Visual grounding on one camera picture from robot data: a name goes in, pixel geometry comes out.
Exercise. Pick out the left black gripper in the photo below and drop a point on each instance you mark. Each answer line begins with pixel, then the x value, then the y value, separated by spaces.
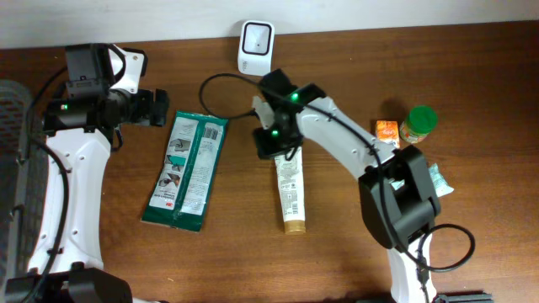
pixel 143 107

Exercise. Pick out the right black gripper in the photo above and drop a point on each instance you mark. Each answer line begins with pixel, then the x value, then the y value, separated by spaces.
pixel 270 146

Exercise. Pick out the white Pantene conditioner tube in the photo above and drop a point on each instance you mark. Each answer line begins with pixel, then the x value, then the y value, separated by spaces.
pixel 290 182

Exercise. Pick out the green white 3M pouch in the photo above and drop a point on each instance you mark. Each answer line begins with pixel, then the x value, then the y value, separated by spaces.
pixel 182 192

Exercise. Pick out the small orange white box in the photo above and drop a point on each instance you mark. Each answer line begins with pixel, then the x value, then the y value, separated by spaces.
pixel 387 131

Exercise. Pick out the green lid glass jar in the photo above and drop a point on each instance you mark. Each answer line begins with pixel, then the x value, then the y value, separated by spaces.
pixel 419 123

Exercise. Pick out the teal wet wipes pack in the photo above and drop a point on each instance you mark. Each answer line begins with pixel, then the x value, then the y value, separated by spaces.
pixel 442 188

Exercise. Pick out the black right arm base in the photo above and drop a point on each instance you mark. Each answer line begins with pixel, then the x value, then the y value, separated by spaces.
pixel 458 297

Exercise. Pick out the left black and white arm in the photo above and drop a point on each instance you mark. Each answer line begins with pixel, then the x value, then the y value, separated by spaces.
pixel 81 128

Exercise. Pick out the right black and white arm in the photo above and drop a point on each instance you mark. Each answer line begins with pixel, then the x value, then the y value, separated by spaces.
pixel 397 196

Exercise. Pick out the white barcode scanner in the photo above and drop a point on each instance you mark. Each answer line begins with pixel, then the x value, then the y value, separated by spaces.
pixel 255 49

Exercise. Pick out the grey plastic mesh basket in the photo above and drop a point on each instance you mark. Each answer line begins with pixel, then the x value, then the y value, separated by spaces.
pixel 23 175

